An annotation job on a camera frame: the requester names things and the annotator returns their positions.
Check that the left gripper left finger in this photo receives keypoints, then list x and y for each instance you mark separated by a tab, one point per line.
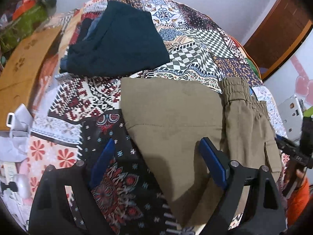
63	202

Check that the blue folded garment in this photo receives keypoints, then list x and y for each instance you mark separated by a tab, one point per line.
86	27

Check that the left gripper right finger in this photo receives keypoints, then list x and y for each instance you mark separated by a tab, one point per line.
250	204

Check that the wooden lap desk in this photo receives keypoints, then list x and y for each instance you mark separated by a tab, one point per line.
20	74

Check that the dark navy folded garment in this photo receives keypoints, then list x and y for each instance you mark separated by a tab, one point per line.
125	41

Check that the patchwork patterned bedspread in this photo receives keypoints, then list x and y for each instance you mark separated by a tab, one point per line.
77	118

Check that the orange box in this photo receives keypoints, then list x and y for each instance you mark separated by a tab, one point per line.
26	5

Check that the brown wooden door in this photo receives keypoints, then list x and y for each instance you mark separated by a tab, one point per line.
279	35

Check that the olive khaki pants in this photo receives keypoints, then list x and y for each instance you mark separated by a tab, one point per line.
166	119

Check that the white device box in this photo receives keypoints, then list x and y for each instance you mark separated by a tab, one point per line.
292	117

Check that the grey white cloth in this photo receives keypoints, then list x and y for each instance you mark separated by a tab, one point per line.
14	143

